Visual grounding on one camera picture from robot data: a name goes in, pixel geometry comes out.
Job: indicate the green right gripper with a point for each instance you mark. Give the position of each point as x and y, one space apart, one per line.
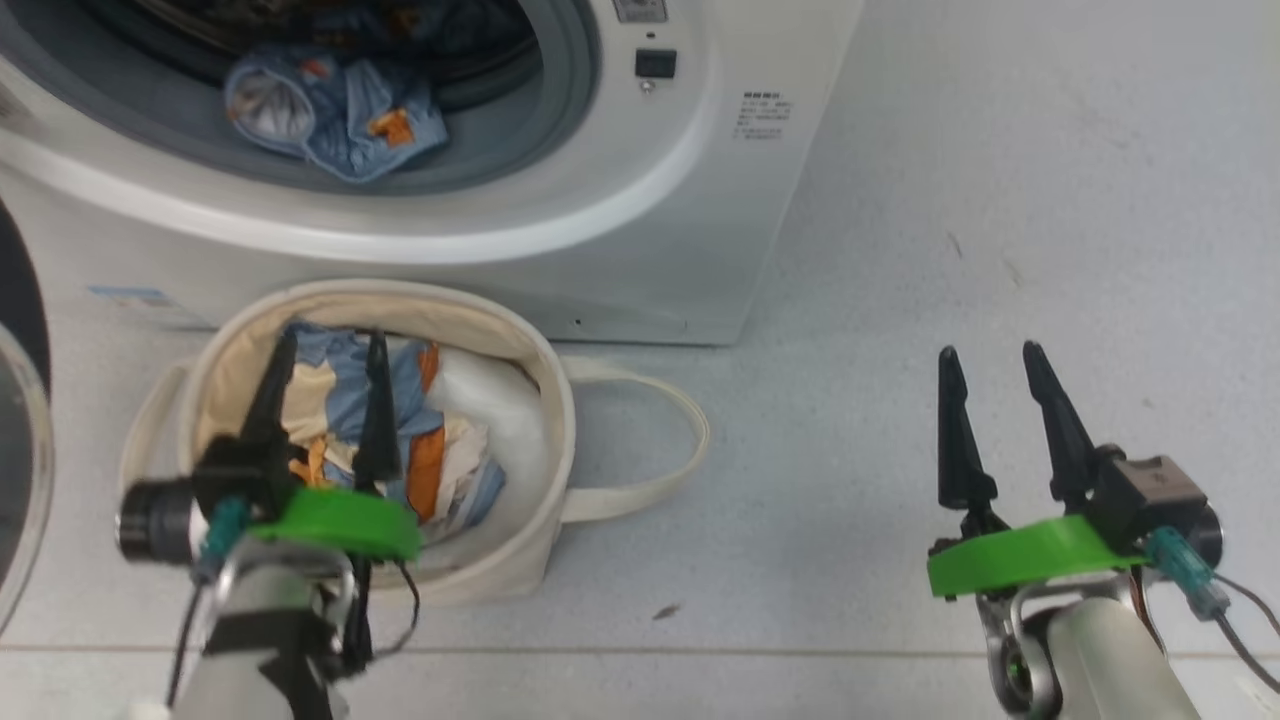
1030 555

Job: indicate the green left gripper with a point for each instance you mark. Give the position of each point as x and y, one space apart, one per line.
340 520

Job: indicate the cream blue orange garment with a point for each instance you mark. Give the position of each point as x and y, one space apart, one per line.
425 460

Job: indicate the round black glass washer door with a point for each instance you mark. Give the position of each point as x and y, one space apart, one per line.
15 400

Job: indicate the blue garment with orange prints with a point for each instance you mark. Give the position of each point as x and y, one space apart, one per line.
340 110

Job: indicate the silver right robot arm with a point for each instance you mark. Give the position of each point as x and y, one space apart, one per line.
1100 660

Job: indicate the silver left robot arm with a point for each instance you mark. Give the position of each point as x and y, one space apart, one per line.
250 600

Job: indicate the white cloth basket filling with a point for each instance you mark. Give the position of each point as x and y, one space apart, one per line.
500 420

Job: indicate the cream canvas laundry basket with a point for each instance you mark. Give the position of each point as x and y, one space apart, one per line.
530 540

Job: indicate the white front-load washing machine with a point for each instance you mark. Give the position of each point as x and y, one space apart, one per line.
650 230

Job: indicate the blue energy label sticker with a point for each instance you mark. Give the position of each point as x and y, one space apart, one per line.
130 295

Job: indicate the small printed text label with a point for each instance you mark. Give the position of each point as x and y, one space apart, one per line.
763 116

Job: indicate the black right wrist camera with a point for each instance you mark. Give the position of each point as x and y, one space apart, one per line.
1145 495

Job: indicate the teal left camera connector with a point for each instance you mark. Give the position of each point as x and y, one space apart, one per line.
222 530

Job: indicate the teal camera connector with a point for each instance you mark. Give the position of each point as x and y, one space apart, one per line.
222 530
1185 575

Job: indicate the teal right camera connector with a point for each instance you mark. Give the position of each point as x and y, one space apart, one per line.
1185 575

